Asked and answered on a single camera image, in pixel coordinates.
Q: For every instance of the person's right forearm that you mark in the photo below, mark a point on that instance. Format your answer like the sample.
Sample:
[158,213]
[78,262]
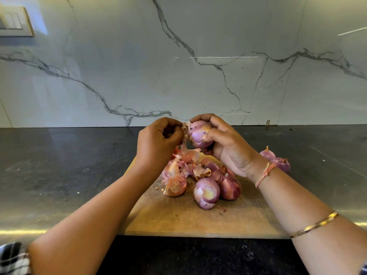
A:
[309,217]

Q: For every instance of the person's left hand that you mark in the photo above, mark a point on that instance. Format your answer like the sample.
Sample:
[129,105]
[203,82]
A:
[155,149]

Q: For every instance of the white wall switch plate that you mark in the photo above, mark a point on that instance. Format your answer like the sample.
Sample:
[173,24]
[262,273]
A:
[14,21]

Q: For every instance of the small red onion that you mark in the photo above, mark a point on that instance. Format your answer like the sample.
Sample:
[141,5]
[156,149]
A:
[267,153]

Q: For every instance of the pile of onion peels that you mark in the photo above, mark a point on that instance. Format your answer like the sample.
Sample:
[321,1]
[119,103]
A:
[183,166]

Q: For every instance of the black white plaid sleeve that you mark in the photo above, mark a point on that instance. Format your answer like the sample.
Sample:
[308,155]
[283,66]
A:
[14,259]

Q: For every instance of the gold bangle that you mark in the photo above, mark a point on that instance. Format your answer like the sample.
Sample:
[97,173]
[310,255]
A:
[315,224]

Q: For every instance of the person's right hand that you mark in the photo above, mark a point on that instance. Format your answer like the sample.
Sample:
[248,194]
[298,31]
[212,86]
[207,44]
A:
[235,149]

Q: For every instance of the person's left forearm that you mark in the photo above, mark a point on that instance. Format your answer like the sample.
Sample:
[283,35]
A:
[83,229]

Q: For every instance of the brownish red onion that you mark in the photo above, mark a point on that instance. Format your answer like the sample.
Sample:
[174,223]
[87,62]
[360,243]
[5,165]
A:
[199,135]

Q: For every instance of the red onion with pale patch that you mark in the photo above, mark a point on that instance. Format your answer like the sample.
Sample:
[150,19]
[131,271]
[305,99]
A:
[206,193]

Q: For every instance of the wooden cutting board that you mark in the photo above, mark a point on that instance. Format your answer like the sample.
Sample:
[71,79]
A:
[166,220]

